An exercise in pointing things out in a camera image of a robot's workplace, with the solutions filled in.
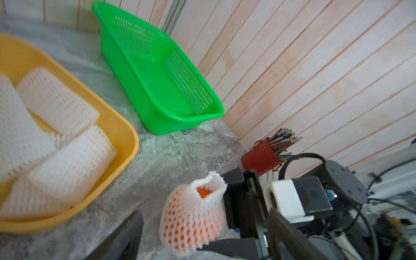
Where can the yellow plastic tub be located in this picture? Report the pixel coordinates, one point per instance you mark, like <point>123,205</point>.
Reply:
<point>61,144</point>

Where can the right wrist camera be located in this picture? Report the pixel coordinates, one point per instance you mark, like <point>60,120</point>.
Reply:
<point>299,200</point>

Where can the white foam net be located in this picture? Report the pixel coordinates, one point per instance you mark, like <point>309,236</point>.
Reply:
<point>70,173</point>
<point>51,100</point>
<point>23,143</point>

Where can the green plastic basket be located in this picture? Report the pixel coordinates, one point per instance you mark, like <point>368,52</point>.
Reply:
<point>166,90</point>

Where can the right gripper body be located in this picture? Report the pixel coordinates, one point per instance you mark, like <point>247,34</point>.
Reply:
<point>344,191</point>

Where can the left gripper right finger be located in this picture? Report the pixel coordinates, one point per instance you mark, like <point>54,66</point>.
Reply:
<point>285,242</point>

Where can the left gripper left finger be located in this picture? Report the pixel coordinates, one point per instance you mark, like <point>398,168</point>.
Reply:
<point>123,243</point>

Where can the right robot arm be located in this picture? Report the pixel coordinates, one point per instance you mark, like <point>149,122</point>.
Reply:
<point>362,239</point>

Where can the red pen cup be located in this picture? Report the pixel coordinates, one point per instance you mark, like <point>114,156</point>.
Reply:
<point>270,153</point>

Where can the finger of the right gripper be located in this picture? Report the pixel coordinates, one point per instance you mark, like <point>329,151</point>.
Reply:
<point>244,202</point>
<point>242,248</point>

